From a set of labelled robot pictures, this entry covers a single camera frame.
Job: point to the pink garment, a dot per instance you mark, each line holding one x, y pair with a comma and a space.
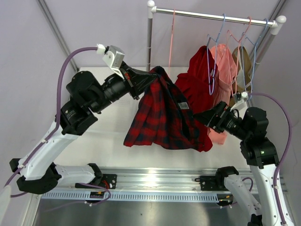
226, 73

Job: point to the red navy plaid skirt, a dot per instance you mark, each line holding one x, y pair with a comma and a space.
164, 118

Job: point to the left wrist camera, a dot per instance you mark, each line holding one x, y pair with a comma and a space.
112, 56

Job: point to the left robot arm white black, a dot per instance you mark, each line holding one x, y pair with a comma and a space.
38, 172

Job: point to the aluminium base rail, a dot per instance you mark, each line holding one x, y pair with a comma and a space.
158, 179

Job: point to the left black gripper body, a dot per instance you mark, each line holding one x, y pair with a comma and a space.
129, 79

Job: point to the white slotted cable duct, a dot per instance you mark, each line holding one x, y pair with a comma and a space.
132, 196

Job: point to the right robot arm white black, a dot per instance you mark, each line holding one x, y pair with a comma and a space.
262, 158

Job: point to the pink wire hanger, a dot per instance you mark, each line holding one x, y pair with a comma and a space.
171, 44

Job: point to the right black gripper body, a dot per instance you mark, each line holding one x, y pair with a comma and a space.
220, 118

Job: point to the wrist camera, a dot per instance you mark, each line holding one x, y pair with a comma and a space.
112, 56
238, 100

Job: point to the red dress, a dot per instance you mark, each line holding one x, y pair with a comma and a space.
194, 84

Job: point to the tan brown garment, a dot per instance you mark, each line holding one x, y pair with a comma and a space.
245, 66

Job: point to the metal clothes rack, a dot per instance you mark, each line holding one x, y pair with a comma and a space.
275, 24

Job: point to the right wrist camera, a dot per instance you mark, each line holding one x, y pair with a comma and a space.
238, 100

